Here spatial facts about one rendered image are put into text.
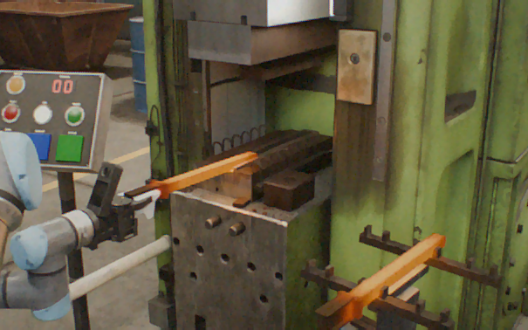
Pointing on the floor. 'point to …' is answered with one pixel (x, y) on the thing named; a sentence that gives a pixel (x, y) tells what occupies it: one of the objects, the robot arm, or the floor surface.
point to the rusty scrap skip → (51, 33)
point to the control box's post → (74, 250)
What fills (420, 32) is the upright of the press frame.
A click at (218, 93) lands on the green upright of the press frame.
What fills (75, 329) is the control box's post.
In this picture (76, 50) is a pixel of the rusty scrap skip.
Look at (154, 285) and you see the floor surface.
